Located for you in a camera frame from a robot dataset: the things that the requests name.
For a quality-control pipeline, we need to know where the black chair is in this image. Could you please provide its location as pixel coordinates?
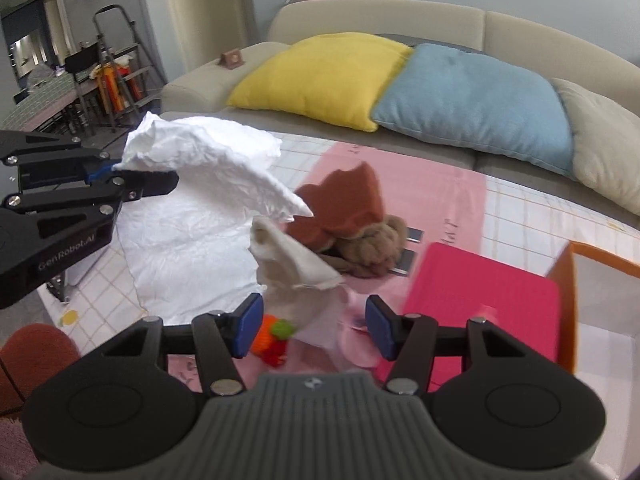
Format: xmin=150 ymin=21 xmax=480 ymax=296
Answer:
xmin=64 ymin=42 xmax=109 ymax=137

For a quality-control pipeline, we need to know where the beige cloth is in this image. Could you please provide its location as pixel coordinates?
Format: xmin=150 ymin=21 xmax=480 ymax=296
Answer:
xmin=249 ymin=216 xmax=351 ymax=352

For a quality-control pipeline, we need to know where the orange cardboard box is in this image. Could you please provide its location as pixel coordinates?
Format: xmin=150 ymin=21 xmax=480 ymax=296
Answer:
xmin=545 ymin=240 xmax=640 ymax=392

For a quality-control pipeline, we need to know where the beige pillow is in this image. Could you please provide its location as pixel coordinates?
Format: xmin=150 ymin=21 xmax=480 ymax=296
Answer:
xmin=550 ymin=77 xmax=640 ymax=219

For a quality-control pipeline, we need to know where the blue pillow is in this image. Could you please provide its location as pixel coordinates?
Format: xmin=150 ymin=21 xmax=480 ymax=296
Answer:
xmin=371 ymin=43 xmax=575 ymax=179

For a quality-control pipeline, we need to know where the pink rug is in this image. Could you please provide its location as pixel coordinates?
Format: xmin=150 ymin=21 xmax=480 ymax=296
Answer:
xmin=0 ymin=412 xmax=42 ymax=480

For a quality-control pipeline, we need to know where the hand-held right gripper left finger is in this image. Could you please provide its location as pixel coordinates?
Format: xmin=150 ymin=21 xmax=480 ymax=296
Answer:
xmin=102 ymin=294 xmax=264 ymax=396

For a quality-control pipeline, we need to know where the beige sofa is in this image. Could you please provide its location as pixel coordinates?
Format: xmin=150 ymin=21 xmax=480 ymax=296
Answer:
xmin=160 ymin=0 xmax=640 ymax=235

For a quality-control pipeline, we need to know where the brown cat-shaped sponge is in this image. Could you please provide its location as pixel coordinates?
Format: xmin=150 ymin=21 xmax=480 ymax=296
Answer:
xmin=285 ymin=162 xmax=388 ymax=253

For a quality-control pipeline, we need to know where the table with checkered cloth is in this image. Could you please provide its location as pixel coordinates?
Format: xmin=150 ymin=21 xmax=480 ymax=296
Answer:
xmin=0 ymin=67 xmax=101 ymax=134

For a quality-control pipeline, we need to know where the brown plush toy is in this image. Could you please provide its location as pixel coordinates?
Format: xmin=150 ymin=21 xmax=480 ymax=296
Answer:
xmin=320 ymin=215 xmax=408 ymax=279

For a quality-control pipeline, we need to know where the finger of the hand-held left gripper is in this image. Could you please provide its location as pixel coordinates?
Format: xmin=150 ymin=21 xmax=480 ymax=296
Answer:
xmin=0 ymin=169 xmax=180 ymax=242
xmin=0 ymin=129 xmax=118 ymax=186

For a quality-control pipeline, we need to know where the beige door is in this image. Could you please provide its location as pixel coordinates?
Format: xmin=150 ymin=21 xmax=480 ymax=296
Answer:
xmin=159 ymin=0 xmax=251 ymax=84

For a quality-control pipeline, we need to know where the pink box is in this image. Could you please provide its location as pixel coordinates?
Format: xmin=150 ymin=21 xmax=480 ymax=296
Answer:
xmin=375 ymin=241 xmax=561 ymax=387

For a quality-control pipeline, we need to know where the metal step ladder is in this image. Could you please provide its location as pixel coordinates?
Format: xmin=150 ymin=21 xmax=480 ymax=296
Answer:
xmin=92 ymin=4 xmax=168 ymax=132

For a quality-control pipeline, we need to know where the white cloth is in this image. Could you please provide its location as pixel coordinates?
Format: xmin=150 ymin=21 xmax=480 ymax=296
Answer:
xmin=112 ymin=112 xmax=315 ymax=328

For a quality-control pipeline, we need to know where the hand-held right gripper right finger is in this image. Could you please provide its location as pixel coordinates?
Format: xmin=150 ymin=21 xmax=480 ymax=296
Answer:
xmin=365 ymin=295 xmax=530 ymax=396

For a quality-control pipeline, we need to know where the yellow pillow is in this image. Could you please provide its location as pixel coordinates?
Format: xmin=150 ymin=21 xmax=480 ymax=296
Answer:
xmin=226 ymin=32 xmax=415 ymax=133

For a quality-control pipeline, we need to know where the orange yellow bag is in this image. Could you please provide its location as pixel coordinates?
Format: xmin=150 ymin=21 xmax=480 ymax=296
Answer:
xmin=90 ymin=55 xmax=139 ymax=114

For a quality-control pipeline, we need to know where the orange green knitted toy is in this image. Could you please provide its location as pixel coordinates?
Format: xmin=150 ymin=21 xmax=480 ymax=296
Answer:
xmin=250 ymin=314 xmax=298 ymax=369

